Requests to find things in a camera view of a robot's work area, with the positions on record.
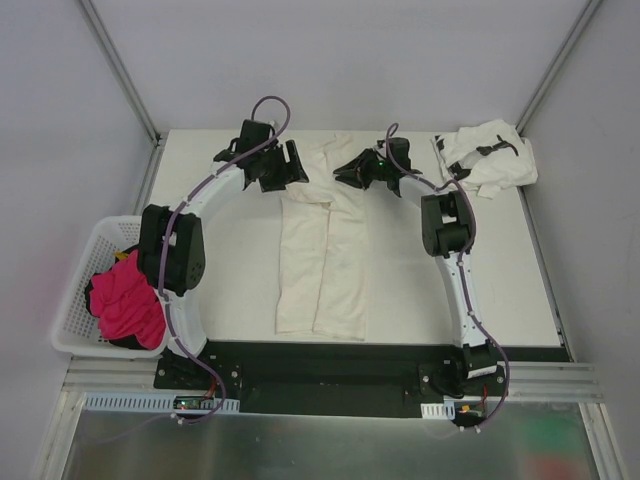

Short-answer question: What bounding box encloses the aluminium frame post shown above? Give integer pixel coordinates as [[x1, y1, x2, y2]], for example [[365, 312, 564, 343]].
[[516, 0, 605, 135], [75, 0, 162, 146]]

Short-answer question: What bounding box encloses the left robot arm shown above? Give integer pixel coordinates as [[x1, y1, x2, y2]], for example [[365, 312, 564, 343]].
[[137, 119, 309, 389]]

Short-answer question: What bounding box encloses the white black printed t shirt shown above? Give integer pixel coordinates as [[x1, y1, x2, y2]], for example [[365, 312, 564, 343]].
[[432, 119, 538, 199]]

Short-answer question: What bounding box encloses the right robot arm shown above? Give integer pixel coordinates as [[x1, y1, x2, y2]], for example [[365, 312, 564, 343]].
[[333, 138, 498, 399]]

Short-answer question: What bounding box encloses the left white cable duct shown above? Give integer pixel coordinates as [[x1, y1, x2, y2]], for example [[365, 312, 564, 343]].
[[84, 393, 240, 415]]

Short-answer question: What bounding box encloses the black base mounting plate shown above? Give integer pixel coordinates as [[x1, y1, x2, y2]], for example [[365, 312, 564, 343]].
[[153, 341, 510, 419]]

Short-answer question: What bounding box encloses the white cable duct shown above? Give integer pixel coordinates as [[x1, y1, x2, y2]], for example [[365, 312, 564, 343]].
[[420, 401, 456, 421], [84, 393, 240, 415]]

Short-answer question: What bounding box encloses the white plastic laundry basket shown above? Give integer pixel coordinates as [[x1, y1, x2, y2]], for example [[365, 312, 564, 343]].
[[51, 214, 171, 359]]

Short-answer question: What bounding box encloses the left aluminium frame post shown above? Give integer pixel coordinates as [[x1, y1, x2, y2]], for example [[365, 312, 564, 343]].
[[75, 0, 162, 146]]

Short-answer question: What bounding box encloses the right aluminium frame post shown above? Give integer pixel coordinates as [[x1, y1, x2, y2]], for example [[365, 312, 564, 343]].
[[516, 0, 605, 135]]

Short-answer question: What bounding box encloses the right white cable duct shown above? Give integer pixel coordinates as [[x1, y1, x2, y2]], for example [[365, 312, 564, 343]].
[[420, 401, 456, 421]]

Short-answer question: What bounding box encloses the pink red t shirt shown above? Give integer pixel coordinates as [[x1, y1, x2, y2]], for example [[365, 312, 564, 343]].
[[88, 249, 169, 352]]

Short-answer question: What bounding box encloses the cream white t shirt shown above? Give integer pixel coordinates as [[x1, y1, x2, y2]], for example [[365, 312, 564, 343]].
[[275, 134, 369, 341]]

